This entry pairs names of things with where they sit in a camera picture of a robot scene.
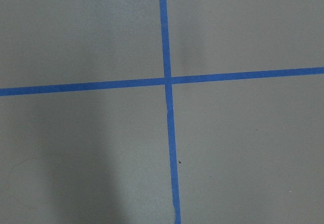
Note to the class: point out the blue tape line crosswise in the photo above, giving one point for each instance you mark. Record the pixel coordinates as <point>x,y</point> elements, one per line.
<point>160,81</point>

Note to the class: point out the blue tape line lengthwise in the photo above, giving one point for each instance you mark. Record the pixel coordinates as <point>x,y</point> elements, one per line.
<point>170,110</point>

